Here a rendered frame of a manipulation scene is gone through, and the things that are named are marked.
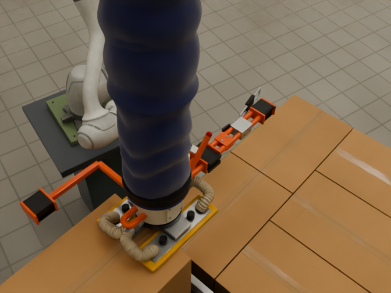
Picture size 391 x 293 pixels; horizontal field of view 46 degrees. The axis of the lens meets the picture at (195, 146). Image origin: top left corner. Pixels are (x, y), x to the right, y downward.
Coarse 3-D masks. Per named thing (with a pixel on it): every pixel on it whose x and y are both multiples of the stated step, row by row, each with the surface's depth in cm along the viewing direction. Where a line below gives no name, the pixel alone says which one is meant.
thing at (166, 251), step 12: (192, 204) 170; (192, 216) 163; (204, 216) 166; (192, 228) 163; (156, 240) 159; (168, 240) 159; (180, 240) 160; (168, 252) 157; (144, 264) 154; (156, 264) 154
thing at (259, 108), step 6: (258, 102) 189; (264, 102) 189; (270, 102) 189; (252, 108) 186; (258, 108) 186; (264, 108) 186; (270, 108) 187; (258, 114) 185; (264, 114) 184; (270, 114) 190; (264, 120) 188
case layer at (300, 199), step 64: (256, 128) 253; (320, 128) 254; (192, 192) 225; (256, 192) 226; (320, 192) 226; (384, 192) 227; (192, 256) 203; (256, 256) 204; (320, 256) 205; (384, 256) 205
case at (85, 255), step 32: (96, 224) 167; (64, 256) 158; (96, 256) 158; (128, 256) 159; (0, 288) 151; (32, 288) 151; (64, 288) 151; (96, 288) 151; (128, 288) 151; (160, 288) 152
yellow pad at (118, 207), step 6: (126, 198) 171; (120, 204) 168; (126, 204) 166; (132, 204) 169; (108, 210) 167; (114, 210) 167; (120, 210) 167; (126, 210) 165; (120, 216) 165; (132, 216) 165
